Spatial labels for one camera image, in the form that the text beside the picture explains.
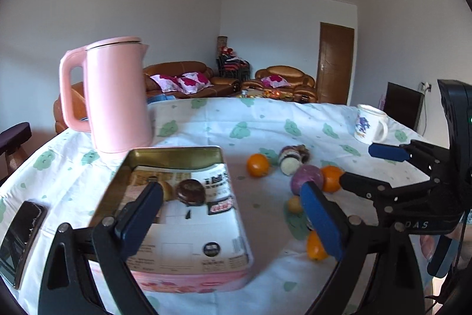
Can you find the pink tin box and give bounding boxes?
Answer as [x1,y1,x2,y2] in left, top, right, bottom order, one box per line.
[88,145,255,295]

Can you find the purple onion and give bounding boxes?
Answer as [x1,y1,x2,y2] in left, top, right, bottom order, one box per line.
[290,165,325,195]

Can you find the brown leather armchair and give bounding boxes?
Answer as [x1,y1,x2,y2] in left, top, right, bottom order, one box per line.
[240,66,317,103]

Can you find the orange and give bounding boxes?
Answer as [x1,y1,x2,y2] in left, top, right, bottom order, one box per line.
[246,153,271,178]
[306,231,330,262]
[320,166,345,194]

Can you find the brown leather sofa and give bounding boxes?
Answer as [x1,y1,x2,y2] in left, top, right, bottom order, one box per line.
[143,61,240,99]

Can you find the printed paper sheet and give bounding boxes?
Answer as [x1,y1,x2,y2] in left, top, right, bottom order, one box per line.
[123,164,251,273]

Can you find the brown leather chair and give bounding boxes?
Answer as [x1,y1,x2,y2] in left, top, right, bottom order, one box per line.
[53,82,93,134]

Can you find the yellowish brown lemon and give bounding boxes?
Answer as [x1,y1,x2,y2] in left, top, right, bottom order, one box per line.
[287,195,305,214]

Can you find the white printed mug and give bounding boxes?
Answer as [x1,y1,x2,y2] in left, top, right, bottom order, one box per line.
[354,104,389,144]

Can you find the black television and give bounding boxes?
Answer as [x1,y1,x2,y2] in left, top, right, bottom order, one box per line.
[383,82,425,129]

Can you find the pink electric kettle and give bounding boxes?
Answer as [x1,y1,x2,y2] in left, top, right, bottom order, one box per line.
[59,36,155,154]

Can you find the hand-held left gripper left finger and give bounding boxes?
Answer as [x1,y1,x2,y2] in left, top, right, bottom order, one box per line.
[37,181,165,315]

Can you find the yellow bread bun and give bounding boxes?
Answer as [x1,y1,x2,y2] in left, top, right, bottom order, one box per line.
[157,180,176,202]

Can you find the person's right hand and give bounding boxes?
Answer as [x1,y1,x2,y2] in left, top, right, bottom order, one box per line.
[419,234,438,262]

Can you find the black smartphone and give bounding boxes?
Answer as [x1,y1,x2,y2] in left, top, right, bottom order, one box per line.
[0,200,48,290]

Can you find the stacked dark chairs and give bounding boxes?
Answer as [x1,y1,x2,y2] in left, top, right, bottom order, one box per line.
[216,51,252,82]

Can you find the pink flowered pillow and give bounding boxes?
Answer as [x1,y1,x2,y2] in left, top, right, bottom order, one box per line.
[261,76,290,90]
[149,74,181,92]
[177,72,212,94]

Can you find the chocolate coated pastry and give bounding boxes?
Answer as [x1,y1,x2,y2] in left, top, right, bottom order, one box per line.
[175,179,207,207]

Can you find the brown wooden door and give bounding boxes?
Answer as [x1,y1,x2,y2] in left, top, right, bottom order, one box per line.
[316,22,355,105]

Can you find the dark padded chair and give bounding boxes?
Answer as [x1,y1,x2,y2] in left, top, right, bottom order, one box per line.
[0,122,33,186]

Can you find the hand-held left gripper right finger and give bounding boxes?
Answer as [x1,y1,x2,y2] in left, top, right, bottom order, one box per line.
[299,181,425,315]

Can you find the cluttered coffee table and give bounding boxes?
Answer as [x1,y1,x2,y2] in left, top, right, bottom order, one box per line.
[232,88,296,102]

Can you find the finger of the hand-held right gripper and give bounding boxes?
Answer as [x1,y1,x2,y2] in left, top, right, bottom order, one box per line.
[369,140,450,183]
[338,172,434,208]

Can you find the dark purple mottled item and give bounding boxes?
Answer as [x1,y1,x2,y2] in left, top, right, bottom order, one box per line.
[277,144,311,176]

